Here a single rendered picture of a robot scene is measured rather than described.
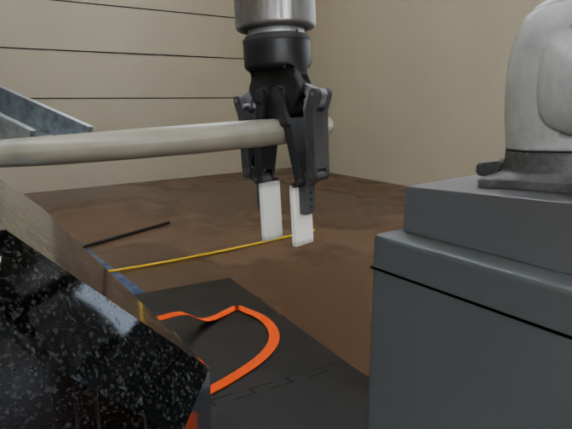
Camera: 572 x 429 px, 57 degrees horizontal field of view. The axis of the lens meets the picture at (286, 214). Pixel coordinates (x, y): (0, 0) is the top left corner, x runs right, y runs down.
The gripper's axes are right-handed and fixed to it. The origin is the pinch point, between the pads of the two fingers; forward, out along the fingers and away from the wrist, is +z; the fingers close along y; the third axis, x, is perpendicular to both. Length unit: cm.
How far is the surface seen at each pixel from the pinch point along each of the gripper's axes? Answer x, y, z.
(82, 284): 15.4, 22.5, 8.6
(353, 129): -506, 369, 6
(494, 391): -24.2, -15.1, 27.7
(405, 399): -26.8, 0.9, 35.8
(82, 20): -239, 527, -128
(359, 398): -90, 58, 84
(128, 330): 10.9, 20.2, 15.8
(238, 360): -80, 108, 81
